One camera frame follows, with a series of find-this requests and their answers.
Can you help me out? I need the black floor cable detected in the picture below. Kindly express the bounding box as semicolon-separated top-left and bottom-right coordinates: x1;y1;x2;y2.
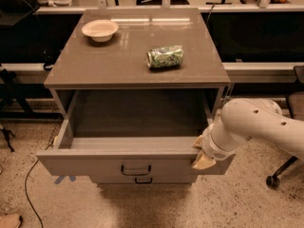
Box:
24;142;53;228

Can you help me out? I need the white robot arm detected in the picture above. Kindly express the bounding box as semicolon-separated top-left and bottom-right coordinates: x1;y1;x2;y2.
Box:
192;98;304;170

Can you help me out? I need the blue tape cross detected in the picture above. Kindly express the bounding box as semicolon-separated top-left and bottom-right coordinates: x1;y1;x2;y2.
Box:
54;175;76;185

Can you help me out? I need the crushed green soda can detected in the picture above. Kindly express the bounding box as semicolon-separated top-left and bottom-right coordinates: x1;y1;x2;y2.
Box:
147;46;183;69

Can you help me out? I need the grey drawer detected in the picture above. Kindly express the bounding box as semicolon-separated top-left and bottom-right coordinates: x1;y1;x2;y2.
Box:
37;89;232;177
90;175;197;184

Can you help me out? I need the grey bottom drawer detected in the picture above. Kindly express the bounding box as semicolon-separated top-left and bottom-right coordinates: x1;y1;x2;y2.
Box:
90;175;197;184

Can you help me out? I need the tan object at corner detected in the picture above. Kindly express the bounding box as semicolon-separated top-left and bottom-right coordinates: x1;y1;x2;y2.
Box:
0;214;22;228

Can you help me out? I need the black office chair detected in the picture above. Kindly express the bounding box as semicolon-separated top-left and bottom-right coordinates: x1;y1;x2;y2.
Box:
265;65;304;190

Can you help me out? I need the wire basket with items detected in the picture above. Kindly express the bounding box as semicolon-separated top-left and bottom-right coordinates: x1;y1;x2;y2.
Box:
47;123;62;148

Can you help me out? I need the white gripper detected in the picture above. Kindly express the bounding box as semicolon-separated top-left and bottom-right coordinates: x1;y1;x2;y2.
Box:
192;123;251;170

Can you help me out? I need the grey drawer cabinet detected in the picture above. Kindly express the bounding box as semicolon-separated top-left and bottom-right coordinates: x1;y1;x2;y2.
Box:
44;7;231;186

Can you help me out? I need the white paper bowl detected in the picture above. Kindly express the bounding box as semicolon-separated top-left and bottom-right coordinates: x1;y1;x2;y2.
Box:
82;20;119;43

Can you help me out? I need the grey top drawer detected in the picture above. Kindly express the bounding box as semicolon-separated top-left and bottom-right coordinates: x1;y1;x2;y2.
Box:
37;89;232;177

